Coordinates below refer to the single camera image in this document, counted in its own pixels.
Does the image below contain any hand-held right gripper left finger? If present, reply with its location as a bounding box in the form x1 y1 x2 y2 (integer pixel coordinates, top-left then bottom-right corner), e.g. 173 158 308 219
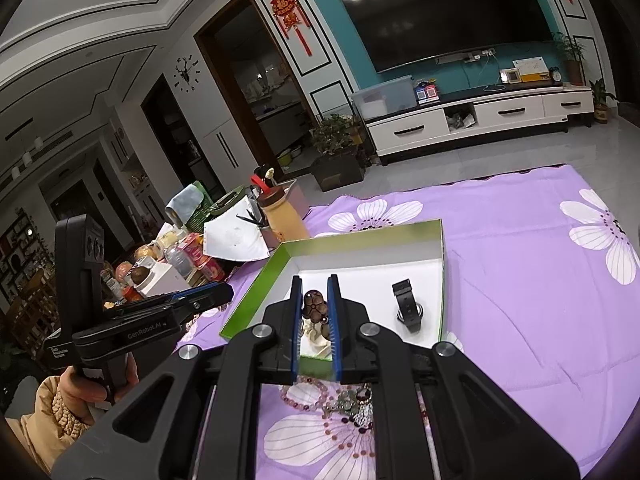
50 275 307 480

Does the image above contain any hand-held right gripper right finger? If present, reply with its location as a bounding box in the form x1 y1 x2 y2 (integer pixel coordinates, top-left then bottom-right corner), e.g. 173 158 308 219
326 274 576 480

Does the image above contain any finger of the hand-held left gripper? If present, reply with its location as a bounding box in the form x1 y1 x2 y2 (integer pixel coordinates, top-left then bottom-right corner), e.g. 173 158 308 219
172 286 235 328
105 282 221 317

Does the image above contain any white wristwatch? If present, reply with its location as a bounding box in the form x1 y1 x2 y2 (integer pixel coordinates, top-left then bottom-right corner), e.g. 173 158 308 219
300 320 331 358

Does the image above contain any dark brown bead bracelet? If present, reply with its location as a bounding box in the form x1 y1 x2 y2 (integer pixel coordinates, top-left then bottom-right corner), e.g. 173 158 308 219
301 287 333 346

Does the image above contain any green cardboard box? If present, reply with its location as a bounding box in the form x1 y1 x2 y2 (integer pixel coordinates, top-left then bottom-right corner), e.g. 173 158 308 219
219 218 447 361

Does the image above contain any black smart band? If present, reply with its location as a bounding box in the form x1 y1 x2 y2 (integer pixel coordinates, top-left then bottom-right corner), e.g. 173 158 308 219
391 280 426 333

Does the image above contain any person's left forearm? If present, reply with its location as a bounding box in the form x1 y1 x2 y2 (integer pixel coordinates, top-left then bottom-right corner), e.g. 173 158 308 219
5 375 96 476

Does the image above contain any person's left hand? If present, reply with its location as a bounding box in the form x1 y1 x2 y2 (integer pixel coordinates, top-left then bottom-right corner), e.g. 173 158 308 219
60 352 141 426

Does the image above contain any white box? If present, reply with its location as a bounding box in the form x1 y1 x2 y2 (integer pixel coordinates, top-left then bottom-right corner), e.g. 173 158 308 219
135 255 188 298

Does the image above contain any pink yogurt cup pack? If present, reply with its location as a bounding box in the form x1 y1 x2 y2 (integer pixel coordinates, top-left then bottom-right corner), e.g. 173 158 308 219
177 232 226 283

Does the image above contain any white paper sheet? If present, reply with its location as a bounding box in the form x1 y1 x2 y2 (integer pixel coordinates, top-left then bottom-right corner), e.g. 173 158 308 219
202 199 271 261

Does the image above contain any pen holder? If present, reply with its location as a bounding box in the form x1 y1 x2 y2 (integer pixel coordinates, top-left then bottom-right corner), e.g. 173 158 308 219
237 210 281 251

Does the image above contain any yellow jar with brown lid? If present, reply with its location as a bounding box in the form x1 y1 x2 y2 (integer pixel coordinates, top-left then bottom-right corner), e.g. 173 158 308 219
257 185 308 243

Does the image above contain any red plastic item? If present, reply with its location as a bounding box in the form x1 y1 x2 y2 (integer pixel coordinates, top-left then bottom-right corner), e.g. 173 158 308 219
250 167 278 196

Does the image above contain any purple floral tablecloth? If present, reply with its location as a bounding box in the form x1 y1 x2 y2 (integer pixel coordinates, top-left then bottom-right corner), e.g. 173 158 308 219
175 162 640 480

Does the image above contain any bushy potted plant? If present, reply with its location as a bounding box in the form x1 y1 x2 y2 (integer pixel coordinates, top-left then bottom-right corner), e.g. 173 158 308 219
310 114 373 192

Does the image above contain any clear plastic storage bin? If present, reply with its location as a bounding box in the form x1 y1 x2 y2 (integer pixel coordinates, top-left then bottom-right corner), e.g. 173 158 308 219
350 75 418 121

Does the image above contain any white television cabinet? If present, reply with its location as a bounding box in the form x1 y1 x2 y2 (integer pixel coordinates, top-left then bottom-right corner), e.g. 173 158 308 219
364 82 596 166

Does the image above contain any white and yellow desk calendar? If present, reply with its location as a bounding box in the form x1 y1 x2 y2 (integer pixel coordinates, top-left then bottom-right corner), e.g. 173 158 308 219
511 56 550 83

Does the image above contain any black television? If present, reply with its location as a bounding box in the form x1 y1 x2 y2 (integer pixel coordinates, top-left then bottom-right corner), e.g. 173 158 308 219
330 0 556 75

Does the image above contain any small potted plant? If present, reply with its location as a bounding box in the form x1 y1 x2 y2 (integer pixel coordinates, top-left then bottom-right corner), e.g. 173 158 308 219
589 78 618 125

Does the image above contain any tall potted plant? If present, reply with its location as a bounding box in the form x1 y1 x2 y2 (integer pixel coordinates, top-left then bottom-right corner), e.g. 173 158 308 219
552 31 586 87

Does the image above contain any silver charm necklace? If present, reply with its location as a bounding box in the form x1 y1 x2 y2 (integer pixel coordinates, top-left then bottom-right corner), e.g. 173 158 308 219
325 385 373 423

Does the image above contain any pink bead bracelet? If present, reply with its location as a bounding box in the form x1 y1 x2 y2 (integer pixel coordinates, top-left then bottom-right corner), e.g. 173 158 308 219
280 377 333 413

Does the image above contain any black wall clock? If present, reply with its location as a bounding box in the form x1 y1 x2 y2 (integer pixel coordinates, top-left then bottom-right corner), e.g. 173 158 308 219
172 55 202 93

